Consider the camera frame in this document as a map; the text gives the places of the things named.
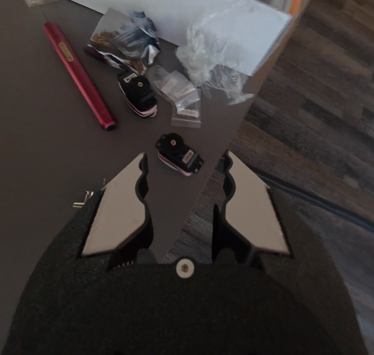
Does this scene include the clear packet of dark parts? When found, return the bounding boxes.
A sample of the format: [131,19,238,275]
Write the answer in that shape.
[84,8,162,70]

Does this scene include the crumpled clear plastic wrap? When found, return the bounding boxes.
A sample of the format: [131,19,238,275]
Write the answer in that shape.
[175,0,255,106]

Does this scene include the red cylinder roll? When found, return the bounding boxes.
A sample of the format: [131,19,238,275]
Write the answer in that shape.
[42,20,118,133]

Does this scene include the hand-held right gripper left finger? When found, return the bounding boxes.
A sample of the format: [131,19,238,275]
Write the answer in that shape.
[81,152,154,257]

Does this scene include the dark grey desk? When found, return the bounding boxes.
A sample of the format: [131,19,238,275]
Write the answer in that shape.
[0,0,293,309]

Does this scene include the black servo motor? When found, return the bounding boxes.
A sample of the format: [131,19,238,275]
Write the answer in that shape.
[116,70,159,120]
[155,132,205,178]

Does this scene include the small silver tool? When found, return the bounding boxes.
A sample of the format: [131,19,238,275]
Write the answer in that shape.
[71,189,94,209]

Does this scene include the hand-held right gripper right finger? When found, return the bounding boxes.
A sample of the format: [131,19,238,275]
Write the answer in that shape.
[212,151,291,264]

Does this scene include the orange and white cardboard box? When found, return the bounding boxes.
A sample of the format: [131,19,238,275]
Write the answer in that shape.
[46,0,306,77]

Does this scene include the dark floor cable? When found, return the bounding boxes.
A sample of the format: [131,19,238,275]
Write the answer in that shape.
[221,153,374,233]

